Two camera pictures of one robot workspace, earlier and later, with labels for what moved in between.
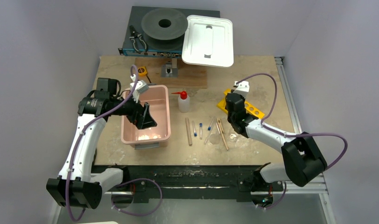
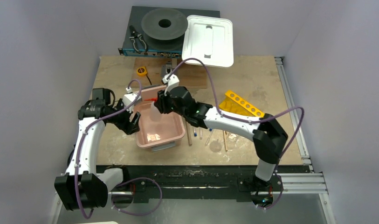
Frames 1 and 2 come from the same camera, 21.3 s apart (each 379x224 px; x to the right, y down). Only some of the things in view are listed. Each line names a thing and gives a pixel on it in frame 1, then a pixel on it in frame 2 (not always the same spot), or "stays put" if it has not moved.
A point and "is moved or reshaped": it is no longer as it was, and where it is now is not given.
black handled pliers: (134, 36) stays put
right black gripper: (236, 116) -> (164, 103)
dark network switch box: (136, 17) stays put
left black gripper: (137, 109) -> (128, 127)
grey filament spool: (164, 29) stays put
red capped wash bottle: (183, 101) is moved or reshaped
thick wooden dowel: (188, 131) stays put
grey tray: (147, 145) -> (163, 146)
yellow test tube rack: (250, 108) stays put
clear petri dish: (233, 137) stays put
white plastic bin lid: (208, 41) stays put
